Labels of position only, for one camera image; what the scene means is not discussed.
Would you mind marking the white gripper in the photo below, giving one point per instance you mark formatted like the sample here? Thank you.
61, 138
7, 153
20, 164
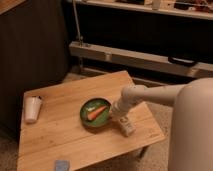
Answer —
126, 126

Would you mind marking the green ceramic bowl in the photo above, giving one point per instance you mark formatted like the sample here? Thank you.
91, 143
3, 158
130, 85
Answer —
90, 106

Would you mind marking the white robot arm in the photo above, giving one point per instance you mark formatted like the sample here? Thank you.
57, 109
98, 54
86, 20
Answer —
133, 95

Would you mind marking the orange carrot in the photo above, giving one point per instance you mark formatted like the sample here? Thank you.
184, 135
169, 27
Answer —
92, 115

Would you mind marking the wooden table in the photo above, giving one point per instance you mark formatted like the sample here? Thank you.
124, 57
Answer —
59, 135

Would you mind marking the long silver case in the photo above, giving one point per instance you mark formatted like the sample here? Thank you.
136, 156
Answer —
139, 60

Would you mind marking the blue sponge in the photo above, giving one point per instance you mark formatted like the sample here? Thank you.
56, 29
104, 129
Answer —
61, 165

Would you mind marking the white plastic cup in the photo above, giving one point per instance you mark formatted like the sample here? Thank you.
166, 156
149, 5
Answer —
32, 106

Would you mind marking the black case handle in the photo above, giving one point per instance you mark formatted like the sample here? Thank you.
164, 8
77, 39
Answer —
182, 62

